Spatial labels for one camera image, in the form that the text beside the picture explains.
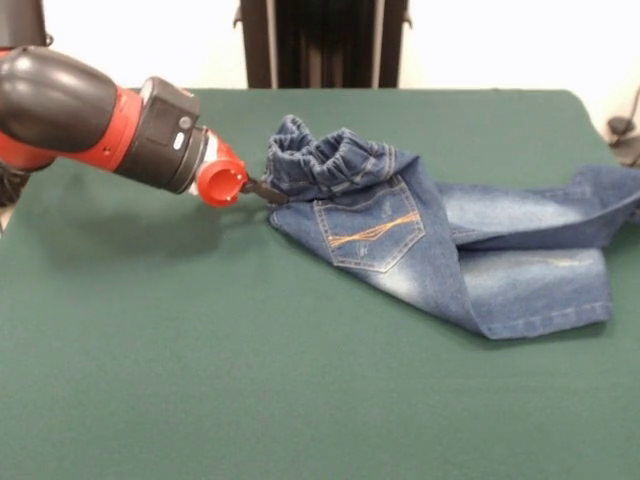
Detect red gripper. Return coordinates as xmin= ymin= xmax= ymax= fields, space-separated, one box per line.
xmin=192 ymin=128 xmax=290 ymax=209

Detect blue denim jeans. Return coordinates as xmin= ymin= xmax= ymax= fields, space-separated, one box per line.
xmin=263 ymin=113 xmax=640 ymax=341

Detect dark green table cloth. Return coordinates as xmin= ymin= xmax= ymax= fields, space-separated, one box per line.
xmin=0 ymin=88 xmax=640 ymax=480

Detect black floor equipment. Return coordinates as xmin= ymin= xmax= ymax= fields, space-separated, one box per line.
xmin=606 ymin=115 xmax=640 ymax=167

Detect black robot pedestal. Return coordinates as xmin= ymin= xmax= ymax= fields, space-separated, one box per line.
xmin=233 ymin=0 xmax=414 ymax=90

